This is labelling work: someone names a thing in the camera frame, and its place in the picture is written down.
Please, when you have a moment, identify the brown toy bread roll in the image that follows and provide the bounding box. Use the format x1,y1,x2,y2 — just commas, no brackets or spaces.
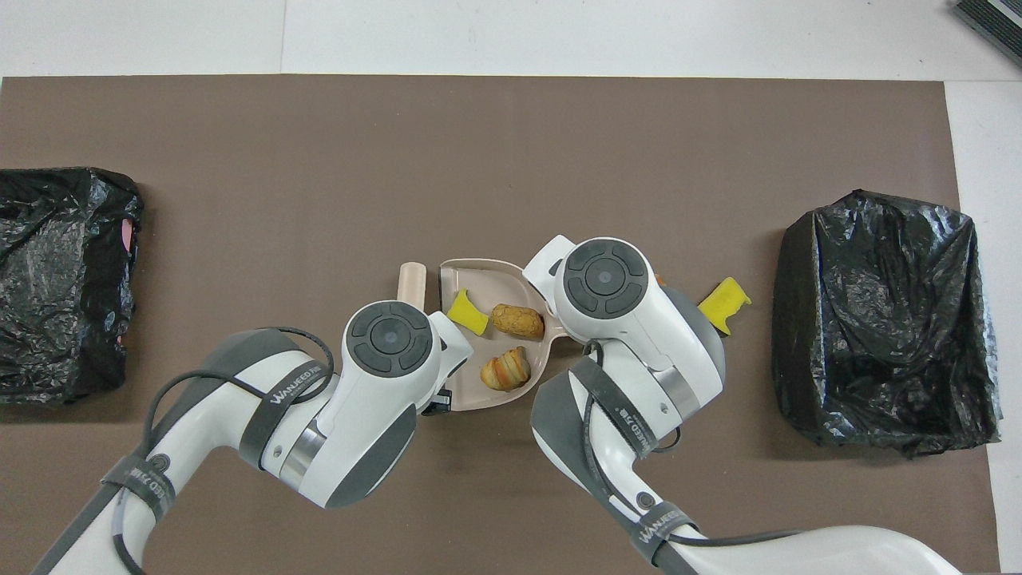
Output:
489,303,546,342

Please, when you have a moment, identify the yellow sponge piece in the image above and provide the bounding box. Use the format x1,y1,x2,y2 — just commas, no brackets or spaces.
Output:
446,288,489,336
696,276,752,336

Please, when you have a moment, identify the beige plastic dustpan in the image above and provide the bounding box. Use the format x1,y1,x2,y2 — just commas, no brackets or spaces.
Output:
438,257,576,414

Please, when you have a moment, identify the beige brush with black bristles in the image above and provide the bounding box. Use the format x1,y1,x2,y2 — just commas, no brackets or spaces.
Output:
398,261,430,308

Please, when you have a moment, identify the black-bagged trash bin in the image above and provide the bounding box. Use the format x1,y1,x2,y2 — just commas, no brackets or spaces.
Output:
771,189,1003,458
0,167,145,405

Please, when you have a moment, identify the brown table mat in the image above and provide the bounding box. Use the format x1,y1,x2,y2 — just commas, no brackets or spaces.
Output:
0,76,1001,575

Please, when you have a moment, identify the dark grey ribbed device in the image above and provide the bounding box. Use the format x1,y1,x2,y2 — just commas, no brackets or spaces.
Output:
953,0,1022,66

